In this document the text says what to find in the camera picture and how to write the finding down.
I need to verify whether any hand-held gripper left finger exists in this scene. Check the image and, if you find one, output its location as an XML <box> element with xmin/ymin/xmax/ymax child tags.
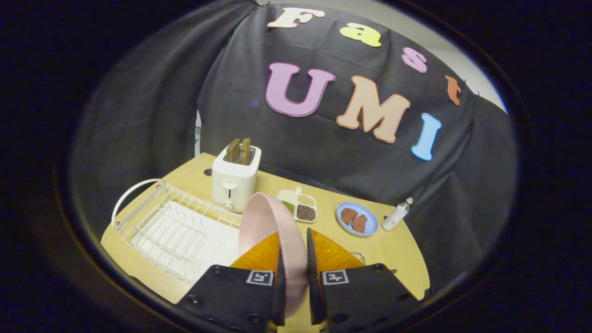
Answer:
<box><xmin>178</xmin><ymin>232</ymin><xmax>287</xmax><ymax>333</ymax></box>

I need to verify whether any small white bottle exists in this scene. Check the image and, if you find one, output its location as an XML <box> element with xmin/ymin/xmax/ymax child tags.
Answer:
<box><xmin>382</xmin><ymin>197</ymin><xmax>414</xmax><ymax>231</ymax></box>

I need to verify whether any blue plate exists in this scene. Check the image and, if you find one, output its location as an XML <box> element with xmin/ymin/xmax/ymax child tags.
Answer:
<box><xmin>336</xmin><ymin>202</ymin><xmax>379</xmax><ymax>237</ymax></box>

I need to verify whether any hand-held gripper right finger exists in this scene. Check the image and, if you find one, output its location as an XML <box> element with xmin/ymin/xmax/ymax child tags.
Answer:
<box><xmin>306</xmin><ymin>228</ymin><xmax>419</xmax><ymax>333</ymax></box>

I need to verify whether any pink plate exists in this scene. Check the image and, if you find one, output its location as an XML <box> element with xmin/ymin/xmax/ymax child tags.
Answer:
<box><xmin>238</xmin><ymin>192</ymin><xmax>309</xmax><ymax>319</ymax></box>

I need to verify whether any white divided grain tray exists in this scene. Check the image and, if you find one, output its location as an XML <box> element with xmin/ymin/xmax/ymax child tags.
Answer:
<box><xmin>277</xmin><ymin>186</ymin><xmax>318</xmax><ymax>223</ymax></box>

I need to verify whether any black backdrop cloth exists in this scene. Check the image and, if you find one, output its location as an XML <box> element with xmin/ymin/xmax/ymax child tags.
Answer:
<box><xmin>69</xmin><ymin>0</ymin><xmax>518</xmax><ymax>293</ymax></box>

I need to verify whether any white wire dish rack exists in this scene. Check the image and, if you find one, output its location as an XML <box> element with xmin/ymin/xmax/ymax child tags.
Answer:
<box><xmin>111</xmin><ymin>179</ymin><xmax>243</xmax><ymax>284</ymax></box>

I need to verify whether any white drain tray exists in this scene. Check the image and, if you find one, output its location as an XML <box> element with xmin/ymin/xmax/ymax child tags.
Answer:
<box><xmin>131</xmin><ymin>201</ymin><xmax>241</xmax><ymax>284</ymax></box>

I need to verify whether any white toaster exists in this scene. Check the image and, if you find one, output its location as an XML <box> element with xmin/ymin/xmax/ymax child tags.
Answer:
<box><xmin>212</xmin><ymin>144</ymin><xmax>262</xmax><ymax>213</ymax></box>

